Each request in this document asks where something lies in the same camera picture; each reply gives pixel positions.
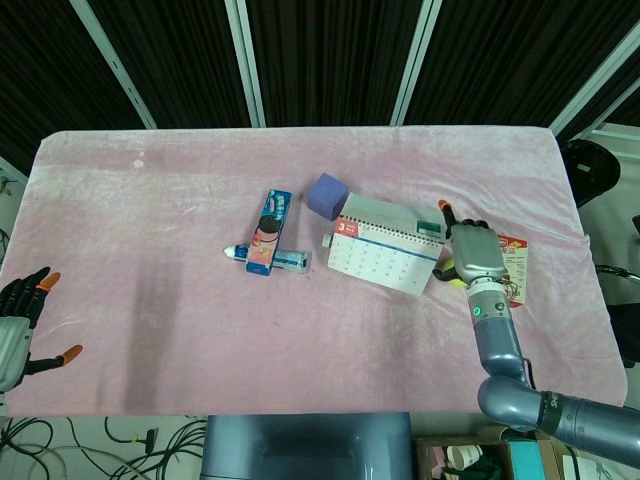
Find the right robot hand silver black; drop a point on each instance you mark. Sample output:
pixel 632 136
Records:
pixel 477 252

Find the blue white toothpaste tube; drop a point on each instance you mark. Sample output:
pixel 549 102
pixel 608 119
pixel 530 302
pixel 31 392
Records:
pixel 292 259

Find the black power plug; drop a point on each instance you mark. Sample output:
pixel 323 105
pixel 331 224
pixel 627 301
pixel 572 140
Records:
pixel 150 440

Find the purple foam cube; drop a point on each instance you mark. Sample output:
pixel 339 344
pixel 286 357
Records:
pixel 327 196

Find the brown cardboard box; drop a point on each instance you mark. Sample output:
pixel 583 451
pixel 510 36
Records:
pixel 440 450

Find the black round stool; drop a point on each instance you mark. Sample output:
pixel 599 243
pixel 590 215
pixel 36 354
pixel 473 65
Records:
pixel 592 167

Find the yellow tennis ball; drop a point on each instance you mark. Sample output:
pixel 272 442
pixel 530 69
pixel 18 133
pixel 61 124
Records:
pixel 454 282

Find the red cream snack box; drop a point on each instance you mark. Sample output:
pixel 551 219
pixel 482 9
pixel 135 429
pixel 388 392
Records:
pixel 515 265

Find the desk calendar with red base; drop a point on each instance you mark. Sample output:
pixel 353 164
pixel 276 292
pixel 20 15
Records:
pixel 385 250

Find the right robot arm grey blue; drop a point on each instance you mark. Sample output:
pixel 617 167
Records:
pixel 505 360

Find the pink plush tablecloth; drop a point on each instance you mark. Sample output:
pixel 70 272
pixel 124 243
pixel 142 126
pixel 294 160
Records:
pixel 175 325

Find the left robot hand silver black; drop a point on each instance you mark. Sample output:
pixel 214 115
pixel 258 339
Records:
pixel 20 310

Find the teal box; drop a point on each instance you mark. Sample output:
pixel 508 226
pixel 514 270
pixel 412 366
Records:
pixel 525 460

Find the white frame post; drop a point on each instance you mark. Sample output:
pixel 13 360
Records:
pixel 595 75
pixel 112 60
pixel 246 60
pixel 414 60

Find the grey blue robot torso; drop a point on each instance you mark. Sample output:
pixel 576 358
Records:
pixel 305 445

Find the blue cookie box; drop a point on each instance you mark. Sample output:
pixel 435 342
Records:
pixel 270 232

